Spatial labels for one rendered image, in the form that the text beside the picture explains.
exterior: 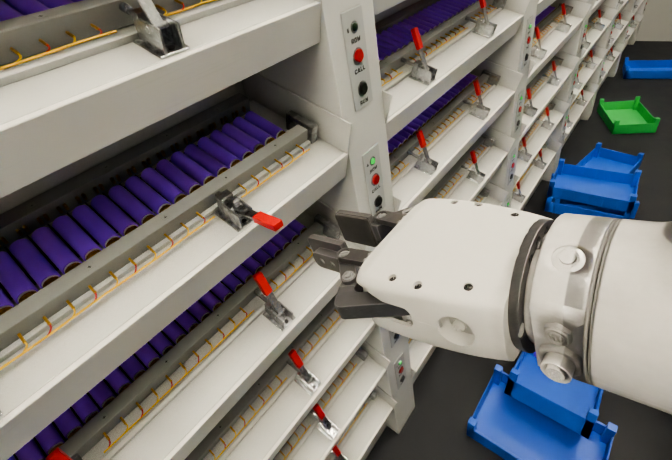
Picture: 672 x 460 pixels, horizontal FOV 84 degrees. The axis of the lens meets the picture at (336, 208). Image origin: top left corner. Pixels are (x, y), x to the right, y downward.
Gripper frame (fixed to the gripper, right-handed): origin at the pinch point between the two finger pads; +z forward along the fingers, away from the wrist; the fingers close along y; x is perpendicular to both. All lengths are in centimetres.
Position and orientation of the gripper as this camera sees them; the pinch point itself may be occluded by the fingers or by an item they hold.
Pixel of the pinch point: (345, 240)
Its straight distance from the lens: 32.1
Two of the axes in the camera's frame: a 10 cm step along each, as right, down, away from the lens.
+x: -3.4, -8.2, -4.6
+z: -7.0, -1.0, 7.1
